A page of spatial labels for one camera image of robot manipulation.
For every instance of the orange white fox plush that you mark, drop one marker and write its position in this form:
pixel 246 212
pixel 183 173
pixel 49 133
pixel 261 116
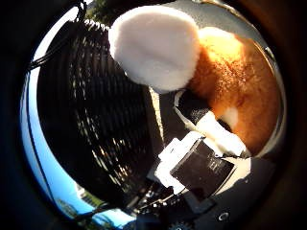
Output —
pixel 160 48

